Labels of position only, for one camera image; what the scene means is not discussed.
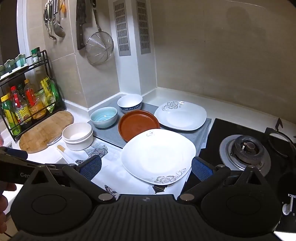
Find large white floral square plate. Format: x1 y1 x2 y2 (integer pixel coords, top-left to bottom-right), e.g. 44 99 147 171
121 129 196 185

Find teal glazed bowl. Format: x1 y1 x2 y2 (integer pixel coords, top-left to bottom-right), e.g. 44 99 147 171
90 107 117 128

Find brown round plate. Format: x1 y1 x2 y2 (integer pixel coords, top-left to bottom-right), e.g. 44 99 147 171
118 110 160 142

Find white bowl blue pattern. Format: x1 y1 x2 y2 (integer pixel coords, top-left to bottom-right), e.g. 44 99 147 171
117 94 143 113

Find person's left hand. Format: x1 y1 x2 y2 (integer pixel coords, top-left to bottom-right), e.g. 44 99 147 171
0 183 16 234

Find bamboo cutting board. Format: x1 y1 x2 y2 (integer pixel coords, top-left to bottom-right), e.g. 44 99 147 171
19 111 74 154

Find black gas stove top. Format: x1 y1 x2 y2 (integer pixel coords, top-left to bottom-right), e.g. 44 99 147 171
199 118 295 232

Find red label sauce bottle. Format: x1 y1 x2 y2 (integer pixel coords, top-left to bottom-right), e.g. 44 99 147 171
11 86 32 128

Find yellow oil bottle red cap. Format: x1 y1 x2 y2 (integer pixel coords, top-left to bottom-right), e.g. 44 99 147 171
23 79 46 120

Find green label bottle yellow cap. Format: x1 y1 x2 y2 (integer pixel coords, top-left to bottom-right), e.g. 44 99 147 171
1 93 21 136

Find black pot support grate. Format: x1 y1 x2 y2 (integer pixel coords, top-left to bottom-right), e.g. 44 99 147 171
264 118 295 158

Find black spice rack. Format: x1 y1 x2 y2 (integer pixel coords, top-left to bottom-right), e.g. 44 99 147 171
1 50 66 143

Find yellow green snack packet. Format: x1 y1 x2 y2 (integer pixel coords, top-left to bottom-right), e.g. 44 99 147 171
41 76 60 113

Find white stove knob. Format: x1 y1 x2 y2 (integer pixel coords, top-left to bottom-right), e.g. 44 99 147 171
282 195 294 215

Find teal lidded spice jars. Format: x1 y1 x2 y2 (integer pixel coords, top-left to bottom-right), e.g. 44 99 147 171
1 54 29 78

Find green cap seasoning jar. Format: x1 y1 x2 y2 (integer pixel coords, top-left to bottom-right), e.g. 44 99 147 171
31 47 41 63

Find hanging metal ladle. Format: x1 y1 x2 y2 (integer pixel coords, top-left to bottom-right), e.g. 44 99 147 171
53 0 66 38

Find hanging metal utensils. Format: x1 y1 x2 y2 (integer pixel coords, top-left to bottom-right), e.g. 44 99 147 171
43 1 57 40

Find white spatula wooden handle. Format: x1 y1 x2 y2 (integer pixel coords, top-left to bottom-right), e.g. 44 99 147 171
57 145 79 163

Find gas burner with metal ring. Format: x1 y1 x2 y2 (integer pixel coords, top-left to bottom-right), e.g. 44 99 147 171
219 135 271 176

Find metal wire strainer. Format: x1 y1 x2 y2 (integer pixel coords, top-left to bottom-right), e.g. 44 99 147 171
86 6 114 65

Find cleaver with wooden handle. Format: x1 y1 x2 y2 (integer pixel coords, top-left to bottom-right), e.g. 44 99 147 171
76 0 86 50

